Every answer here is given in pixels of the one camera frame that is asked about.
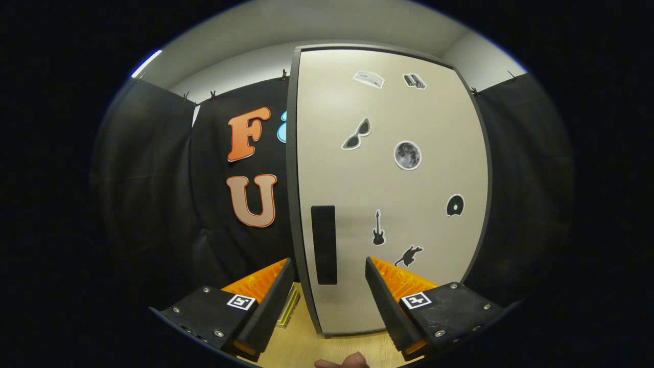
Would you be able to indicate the dark grey shoe cabinet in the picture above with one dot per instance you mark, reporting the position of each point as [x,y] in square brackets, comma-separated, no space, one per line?
[292,179]

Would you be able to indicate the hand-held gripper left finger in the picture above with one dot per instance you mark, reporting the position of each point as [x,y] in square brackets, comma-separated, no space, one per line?
[273,309]

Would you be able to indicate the row of black cloth clips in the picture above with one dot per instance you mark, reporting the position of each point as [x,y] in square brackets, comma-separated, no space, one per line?
[284,74]

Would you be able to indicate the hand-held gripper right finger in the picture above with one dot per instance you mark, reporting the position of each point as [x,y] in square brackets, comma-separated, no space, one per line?
[388,312]

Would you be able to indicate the yellow-edged book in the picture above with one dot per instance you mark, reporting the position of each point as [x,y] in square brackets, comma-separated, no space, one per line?
[292,306]

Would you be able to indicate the black backdrop cloth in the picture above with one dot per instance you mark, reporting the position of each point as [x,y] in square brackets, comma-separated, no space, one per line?
[153,194]

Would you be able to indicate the narrow ceiling light panel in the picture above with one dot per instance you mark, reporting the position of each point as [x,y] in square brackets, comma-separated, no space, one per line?
[147,63]

